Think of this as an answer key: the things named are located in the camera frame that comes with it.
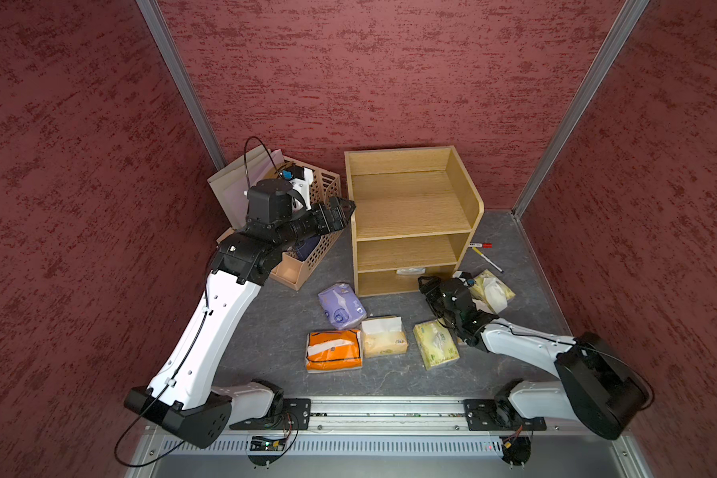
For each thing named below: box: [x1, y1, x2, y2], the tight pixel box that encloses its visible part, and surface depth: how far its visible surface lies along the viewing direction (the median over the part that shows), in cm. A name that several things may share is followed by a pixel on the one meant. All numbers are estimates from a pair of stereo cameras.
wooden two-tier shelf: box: [343, 145, 485, 298], surface depth 84 cm
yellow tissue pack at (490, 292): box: [471, 268, 517, 315], surface depth 92 cm
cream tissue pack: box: [360, 315, 409, 359], surface depth 84 cm
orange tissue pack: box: [305, 329, 364, 374], surface depth 79 cm
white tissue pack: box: [317, 282, 368, 331], surface depth 90 cm
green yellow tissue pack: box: [412, 318, 461, 371], surface depth 83 cm
